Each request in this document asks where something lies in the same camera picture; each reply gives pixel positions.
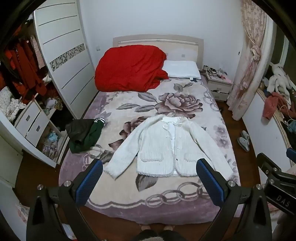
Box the white pillow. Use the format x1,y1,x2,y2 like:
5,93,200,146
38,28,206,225
162,60,201,80

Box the white fluffy cardigan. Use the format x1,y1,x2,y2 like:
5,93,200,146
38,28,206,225
103,114,234,179

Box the red quilt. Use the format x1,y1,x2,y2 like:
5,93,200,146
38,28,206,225
94,45,169,92

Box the black leather garment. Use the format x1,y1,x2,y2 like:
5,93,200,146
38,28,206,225
65,119,96,143

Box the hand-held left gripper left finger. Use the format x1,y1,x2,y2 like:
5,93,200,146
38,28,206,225
26,159,104,241

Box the white plush toy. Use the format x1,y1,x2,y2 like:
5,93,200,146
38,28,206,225
268,65,294,105

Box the green jacket with white stripes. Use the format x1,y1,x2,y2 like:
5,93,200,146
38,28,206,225
69,118,105,154

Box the hanging red clothes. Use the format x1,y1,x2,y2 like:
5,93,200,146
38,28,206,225
5,38,48,95

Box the white drawer unit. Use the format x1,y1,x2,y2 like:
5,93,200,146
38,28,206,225
0,100,70,168

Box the floral bed blanket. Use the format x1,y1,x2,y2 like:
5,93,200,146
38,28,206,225
59,77,241,218

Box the red garment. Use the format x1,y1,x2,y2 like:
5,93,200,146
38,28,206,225
262,92,288,120

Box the person's legs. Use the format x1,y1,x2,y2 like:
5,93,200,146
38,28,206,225
136,225,181,241

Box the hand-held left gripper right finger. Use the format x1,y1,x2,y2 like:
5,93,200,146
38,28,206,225
196,158,275,241

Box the white nightstand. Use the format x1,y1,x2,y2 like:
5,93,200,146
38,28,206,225
206,75,233,102

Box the tangled charging cables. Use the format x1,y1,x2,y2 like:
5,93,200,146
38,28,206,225
278,105,296,127

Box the pink floral curtain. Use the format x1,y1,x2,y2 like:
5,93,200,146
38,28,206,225
227,0,274,121

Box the beige bed headboard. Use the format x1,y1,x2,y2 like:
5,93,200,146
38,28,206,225
112,35,204,70

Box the white sliding wardrobe door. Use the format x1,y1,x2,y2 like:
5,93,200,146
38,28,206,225
33,0,97,120

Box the clutter of small bottles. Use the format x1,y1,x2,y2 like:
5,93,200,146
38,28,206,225
203,65,229,79

